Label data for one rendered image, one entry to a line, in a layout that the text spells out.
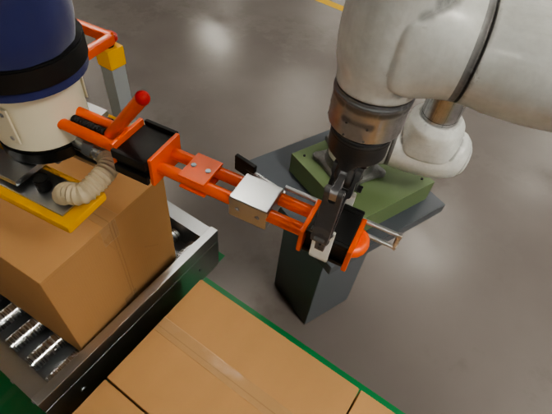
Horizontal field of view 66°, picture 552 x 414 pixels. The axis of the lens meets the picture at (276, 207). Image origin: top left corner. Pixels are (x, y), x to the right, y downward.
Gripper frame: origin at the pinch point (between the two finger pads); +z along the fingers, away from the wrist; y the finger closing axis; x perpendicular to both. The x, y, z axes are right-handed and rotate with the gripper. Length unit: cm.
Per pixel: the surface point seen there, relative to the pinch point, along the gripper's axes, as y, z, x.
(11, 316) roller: 22, 73, -80
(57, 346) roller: 22, 73, -62
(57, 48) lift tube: 1, -15, -49
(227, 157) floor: -121, 127, -91
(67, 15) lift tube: -3, -18, -50
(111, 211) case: -2, 32, -53
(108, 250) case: 3, 41, -52
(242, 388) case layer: 7, 73, -9
